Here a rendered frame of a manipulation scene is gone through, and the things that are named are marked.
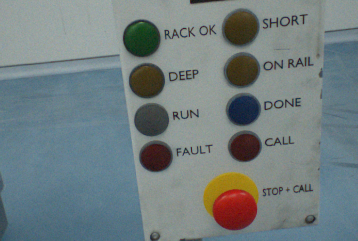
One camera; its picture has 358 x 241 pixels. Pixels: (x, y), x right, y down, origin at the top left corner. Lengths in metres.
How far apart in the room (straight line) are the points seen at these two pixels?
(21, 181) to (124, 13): 2.25
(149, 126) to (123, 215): 1.76
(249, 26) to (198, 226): 0.20
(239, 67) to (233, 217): 0.13
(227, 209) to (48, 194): 2.03
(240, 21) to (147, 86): 0.09
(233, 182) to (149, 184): 0.08
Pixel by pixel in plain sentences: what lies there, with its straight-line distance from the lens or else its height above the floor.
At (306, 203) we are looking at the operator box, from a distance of 0.48.
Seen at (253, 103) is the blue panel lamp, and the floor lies 1.06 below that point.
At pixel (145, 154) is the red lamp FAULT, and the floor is 1.03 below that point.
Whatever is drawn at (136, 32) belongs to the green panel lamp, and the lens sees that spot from 0.38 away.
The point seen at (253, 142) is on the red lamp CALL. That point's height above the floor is 1.03.
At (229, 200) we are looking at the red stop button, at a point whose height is 0.98.
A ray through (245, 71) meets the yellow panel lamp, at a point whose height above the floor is 1.09.
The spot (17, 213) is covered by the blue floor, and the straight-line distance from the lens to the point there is 2.36.
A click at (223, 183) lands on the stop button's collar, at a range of 0.45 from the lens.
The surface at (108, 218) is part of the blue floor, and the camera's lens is 2.16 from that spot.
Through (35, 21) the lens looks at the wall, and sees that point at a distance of 4.14.
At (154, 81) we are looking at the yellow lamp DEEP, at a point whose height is 1.09.
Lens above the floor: 1.23
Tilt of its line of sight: 23 degrees down
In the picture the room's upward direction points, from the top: 5 degrees counter-clockwise
